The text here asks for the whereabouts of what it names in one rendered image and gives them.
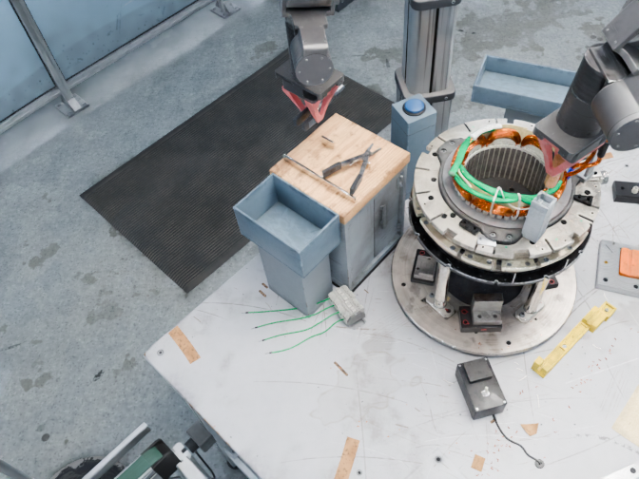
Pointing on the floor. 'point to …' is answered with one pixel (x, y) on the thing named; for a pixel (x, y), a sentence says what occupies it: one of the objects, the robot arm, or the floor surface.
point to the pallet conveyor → (150, 460)
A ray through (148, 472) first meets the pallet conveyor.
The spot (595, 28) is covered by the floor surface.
